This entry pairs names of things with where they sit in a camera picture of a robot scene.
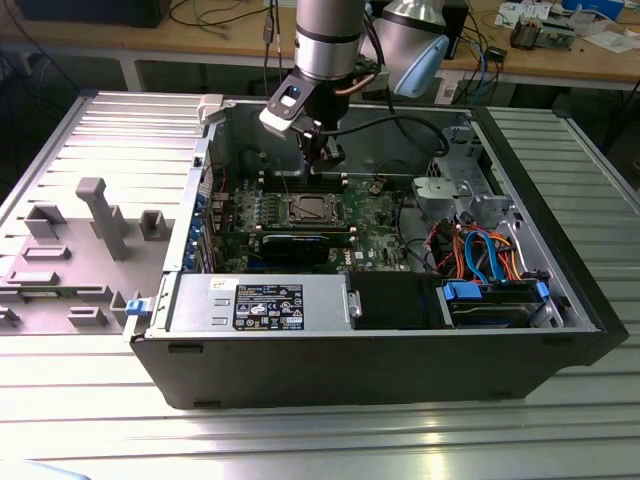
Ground silver CPU plate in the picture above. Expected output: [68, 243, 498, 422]
[298, 197, 334, 220]

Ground metal socket cover frame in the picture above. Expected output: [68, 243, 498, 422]
[284, 193, 345, 223]

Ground black RAM slot bank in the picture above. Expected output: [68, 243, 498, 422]
[260, 169, 349, 194]
[219, 223, 354, 236]

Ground CPU socket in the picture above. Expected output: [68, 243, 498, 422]
[279, 192, 347, 225]

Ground grey case latch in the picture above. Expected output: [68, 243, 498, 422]
[196, 93, 226, 126]

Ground green motherboard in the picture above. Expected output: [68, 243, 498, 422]
[209, 174, 426, 274]

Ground black graphics card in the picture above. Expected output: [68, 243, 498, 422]
[259, 230, 332, 266]

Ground metal drive cage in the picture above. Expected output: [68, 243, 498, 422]
[424, 124, 516, 221]

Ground wooden desk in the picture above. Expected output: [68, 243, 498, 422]
[0, 0, 640, 94]

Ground small metal heatsink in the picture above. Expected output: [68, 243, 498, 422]
[509, 14, 544, 51]

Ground silver power supply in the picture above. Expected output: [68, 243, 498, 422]
[167, 273, 351, 334]

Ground hard disk in blue carrier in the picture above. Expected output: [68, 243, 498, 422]
[437, 279, 551, 330]

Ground black PC case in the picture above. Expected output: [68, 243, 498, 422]
[128, 94, 630, 411]

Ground white paper sheets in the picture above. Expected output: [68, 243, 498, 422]
[584, 27, 640, 54]

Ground grey parts rack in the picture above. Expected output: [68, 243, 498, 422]
[0, 177, 176, 336]

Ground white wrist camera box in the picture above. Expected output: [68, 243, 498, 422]
[258, 84, 307, 134]

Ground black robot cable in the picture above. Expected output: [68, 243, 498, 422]
[319, 113, 450, 157]

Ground metal cage bracket plate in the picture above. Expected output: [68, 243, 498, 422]
[410, 175, 474, 211]

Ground red orange wire bundle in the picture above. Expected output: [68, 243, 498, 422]
[428, 223, 467, 277]

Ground blue data wire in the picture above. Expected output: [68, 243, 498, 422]
[463, 230, 504, 286]

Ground orange data wire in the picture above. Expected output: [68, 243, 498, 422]
[492, 232, 524, 284]

